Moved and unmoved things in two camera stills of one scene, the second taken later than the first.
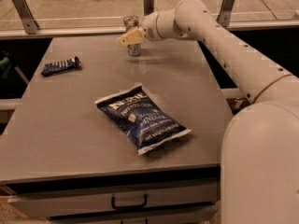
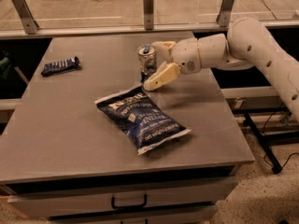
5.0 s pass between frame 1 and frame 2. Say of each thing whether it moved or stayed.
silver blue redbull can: moved
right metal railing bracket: stayed
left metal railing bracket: stayed
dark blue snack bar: stayed
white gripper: moved
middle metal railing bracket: stayed
